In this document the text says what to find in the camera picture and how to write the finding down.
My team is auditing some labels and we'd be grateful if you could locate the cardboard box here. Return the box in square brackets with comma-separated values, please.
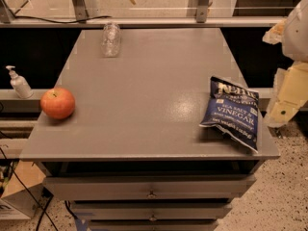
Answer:
[0, 161, 45, 220]

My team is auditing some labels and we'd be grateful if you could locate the blue chip bag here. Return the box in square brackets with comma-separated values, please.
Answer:
[199, 76, 259, 152]

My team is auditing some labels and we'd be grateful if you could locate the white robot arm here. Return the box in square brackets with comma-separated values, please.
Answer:
[263, 0, 308, 128]

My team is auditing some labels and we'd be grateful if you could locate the red apple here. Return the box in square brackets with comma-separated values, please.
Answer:
[40, 88, 75, 119]

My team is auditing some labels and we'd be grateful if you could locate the clear plastic water bottle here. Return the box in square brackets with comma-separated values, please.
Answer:
[101, 22, 121, 57]

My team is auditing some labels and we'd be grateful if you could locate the black floor cable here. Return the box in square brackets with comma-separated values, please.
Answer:
[0, 146, 61, 231]

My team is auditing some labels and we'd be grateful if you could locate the metal frame leg left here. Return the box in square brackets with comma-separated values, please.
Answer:
[72, 0, 99, 21]

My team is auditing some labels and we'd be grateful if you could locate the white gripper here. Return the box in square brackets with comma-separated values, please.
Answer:
[262, 0, 308, 128]

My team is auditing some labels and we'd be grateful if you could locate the grey drawer cabinet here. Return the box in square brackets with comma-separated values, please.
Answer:
[21, 29, 279, 231]

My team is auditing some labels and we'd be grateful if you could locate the white pump sanitizer bottle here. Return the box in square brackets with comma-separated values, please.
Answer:
[6, 65, 33, 99]

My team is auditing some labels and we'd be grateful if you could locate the black cable on ledge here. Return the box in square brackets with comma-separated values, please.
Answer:
[13, 14, 113, 25]

